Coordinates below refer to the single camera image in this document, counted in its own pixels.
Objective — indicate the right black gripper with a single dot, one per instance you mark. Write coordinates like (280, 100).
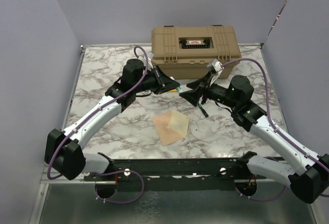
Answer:
(193, 96)

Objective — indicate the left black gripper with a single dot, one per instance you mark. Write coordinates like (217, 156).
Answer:
(164, 83)

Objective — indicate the white green glue stick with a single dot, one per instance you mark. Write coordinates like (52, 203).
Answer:
(179, 89)

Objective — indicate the peach paper envelope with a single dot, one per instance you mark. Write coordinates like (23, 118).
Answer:
(171, 126)

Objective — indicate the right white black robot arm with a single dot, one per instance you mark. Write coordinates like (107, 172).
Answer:
(304, 171)

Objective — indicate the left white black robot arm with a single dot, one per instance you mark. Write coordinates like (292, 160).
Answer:
(64, 148)

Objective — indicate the black green marker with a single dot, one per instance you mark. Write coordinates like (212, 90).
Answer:
(203, 111)

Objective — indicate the tan plastic toolbox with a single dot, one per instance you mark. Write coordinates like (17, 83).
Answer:
(185, 52)

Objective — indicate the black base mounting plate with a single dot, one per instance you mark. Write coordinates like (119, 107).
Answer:
(174, 174)

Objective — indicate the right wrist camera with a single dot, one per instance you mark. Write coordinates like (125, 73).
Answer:
(215, 67)

